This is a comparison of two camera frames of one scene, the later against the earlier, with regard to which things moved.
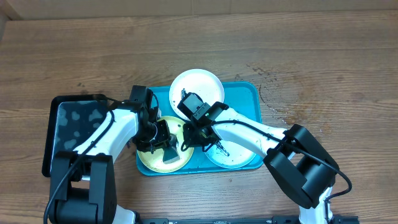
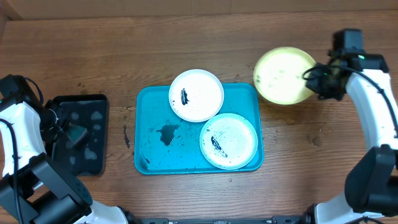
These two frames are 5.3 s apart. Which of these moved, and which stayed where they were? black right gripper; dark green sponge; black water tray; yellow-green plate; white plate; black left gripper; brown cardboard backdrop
Moved: black right gripper; black left gripper; dark green sponge; yellow-green plate
Stayed: brown cardboard backdrop; black water tray; white plate
